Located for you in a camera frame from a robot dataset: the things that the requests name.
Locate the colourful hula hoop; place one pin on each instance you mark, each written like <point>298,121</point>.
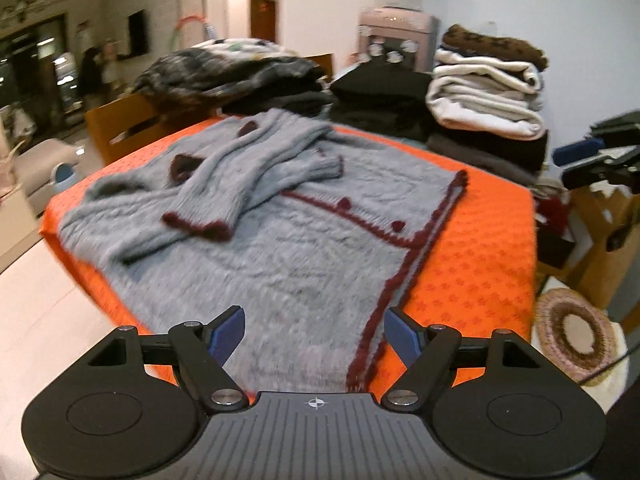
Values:
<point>192,21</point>

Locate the brown flower-patterned sweater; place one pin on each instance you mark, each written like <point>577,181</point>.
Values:
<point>495,45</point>

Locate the wall television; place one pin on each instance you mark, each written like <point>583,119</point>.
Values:
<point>138,32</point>

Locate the black folded garment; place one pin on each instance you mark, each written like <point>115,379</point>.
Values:
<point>500,147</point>

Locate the orange patterned mat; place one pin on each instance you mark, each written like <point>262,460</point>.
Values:
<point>480,260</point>

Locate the white folded sweatshirt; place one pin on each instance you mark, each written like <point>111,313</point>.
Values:
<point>480,117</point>

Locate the round woven mat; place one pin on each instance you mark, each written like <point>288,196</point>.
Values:
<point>550,325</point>

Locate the grey knit cardigan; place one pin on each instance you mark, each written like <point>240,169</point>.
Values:
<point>300,250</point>

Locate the red cloth bag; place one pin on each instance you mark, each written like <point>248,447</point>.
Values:
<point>552,212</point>

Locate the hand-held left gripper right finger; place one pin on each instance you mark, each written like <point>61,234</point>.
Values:
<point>405,336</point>

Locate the dark grey folded garment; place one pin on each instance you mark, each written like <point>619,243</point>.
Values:
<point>495,170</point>

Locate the white spotted fleece blanket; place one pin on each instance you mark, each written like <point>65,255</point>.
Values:
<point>240,49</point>

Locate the cardboard box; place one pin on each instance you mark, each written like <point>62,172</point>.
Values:
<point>610,260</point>

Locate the dark folded clothes pile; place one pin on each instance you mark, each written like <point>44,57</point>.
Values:
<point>285,102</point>

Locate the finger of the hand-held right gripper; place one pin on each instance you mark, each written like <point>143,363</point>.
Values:
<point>587,174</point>
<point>577,151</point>

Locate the dark brown box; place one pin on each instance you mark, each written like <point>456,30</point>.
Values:
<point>555,250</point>

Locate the white blue plastic potty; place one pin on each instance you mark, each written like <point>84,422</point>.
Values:
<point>66,176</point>

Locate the black folded clothes stack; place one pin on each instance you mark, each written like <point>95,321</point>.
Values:
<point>380,90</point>

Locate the grey plaid garment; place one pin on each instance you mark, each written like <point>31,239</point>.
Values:
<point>200,80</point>

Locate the beige sofa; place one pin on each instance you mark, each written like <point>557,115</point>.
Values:
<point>42,160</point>

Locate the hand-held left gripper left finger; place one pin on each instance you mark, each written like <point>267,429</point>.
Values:
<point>227,331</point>

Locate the coat rack with clothes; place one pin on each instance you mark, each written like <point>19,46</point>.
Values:
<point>97,70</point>

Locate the brown wooden door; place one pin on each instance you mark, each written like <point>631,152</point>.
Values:
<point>262,5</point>

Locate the stack of folded white clothes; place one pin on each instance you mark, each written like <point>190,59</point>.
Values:
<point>480,77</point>

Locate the chandelier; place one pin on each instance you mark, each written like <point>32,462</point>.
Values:
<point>22,7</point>

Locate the water dispenser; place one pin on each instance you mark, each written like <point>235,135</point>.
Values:
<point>395,35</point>

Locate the dark glass-door cabinet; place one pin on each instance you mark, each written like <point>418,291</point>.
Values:
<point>25,70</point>

